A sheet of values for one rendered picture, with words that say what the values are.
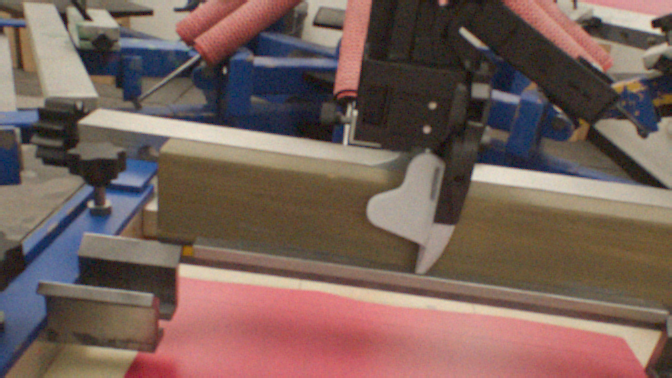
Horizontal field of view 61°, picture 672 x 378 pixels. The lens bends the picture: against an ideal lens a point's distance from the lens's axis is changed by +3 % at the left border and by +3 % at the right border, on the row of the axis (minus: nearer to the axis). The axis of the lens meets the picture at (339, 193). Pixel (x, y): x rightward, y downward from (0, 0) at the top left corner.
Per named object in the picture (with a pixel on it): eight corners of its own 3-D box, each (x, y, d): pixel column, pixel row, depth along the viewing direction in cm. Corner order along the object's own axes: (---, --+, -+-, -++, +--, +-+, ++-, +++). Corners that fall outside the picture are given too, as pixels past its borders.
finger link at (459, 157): (422, 208, 40) (446, 87, 38) (447, 211, 40) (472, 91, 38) (433, 229, 35) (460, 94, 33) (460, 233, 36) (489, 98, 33)
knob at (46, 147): (90, 184, 59) (86, 116, 56) (33, 176, 59) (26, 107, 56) (118, 158, 66) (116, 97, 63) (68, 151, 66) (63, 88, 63)
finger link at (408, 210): (356, 262, 41) (375, 141, 39) (435, 273, 41) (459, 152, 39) (357, 280, 38) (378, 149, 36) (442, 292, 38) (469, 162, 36)
